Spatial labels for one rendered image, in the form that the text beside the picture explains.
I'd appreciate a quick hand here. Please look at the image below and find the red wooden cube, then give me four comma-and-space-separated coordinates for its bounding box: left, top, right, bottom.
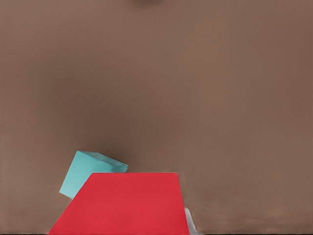
47, 172, 191, 235

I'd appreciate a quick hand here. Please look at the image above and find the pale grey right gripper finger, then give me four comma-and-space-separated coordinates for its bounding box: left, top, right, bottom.
184, 208, 198, 234

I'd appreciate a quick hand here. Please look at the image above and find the blue wooden cube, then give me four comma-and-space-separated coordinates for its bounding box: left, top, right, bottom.
59, 150, 129, 198

